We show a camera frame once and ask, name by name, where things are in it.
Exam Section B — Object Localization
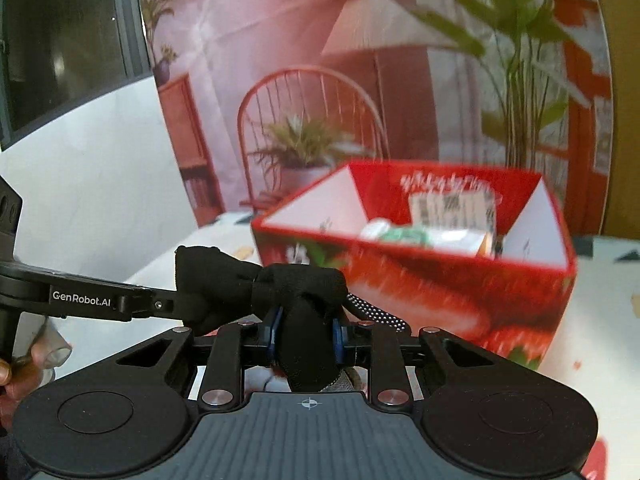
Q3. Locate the black sock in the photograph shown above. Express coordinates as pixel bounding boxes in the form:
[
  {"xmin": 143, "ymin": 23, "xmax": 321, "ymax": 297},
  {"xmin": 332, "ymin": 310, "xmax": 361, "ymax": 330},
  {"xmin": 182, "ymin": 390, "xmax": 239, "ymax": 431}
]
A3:
[{"xmin": 175, "ymin": 246, "xmax": 348, "ymax": 392}]

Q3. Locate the bagged green cable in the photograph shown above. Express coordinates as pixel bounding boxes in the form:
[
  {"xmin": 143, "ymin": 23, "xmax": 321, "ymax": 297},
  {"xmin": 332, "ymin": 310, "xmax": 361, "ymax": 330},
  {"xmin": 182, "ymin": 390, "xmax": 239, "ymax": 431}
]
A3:
[{"xmin": 358, "ymin": 216, "xmax": 494, "ymax": 257}]

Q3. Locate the white sock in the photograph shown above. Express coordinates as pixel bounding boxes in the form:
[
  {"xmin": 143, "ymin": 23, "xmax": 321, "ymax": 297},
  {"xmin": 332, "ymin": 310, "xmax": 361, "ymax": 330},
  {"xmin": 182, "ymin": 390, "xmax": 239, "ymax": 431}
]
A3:
[{"xmin": 244, "ymin": 366, "xmax": 291, "ymax": 394}]

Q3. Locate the printed room backdrop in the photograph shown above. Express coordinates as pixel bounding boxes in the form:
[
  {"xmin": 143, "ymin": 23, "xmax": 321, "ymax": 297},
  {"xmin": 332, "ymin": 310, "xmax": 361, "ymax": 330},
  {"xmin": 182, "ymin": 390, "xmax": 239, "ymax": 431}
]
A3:
[{"xmin": 141, "ymin": 0, "xmax": 613, "ymax": 234}]

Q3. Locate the person's left hand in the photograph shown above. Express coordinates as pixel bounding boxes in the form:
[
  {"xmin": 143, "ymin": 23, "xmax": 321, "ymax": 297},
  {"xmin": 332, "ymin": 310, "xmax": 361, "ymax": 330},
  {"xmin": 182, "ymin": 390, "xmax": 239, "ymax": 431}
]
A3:
[{"xmin": 1, "ymin": 325, "xmax": 72, "ymax": 430}]

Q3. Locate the red strawberry cardboard box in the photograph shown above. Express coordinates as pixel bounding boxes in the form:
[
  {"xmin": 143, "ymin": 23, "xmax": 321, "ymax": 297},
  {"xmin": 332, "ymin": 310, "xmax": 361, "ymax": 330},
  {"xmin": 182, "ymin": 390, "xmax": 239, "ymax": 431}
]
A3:
[{"xmin": 252, "ymin": 160, "xmax": 576, "ymax": 368}]

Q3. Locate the patterned tablecloth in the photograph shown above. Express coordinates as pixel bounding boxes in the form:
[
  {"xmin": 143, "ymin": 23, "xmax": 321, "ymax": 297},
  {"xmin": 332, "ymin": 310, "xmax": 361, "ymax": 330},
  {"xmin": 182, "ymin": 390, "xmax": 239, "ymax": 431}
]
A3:
[{"xmin": 55, "ymin": 221, "xmax": 639, "ymax": 479}]

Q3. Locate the black white dotted cord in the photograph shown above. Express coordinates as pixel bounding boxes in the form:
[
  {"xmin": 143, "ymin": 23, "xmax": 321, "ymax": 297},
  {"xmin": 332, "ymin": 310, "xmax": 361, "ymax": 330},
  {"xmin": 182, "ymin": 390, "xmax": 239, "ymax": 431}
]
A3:
[{"xmin": 344, "ymin": 292, "xmax": 410, "ymax": 335}]

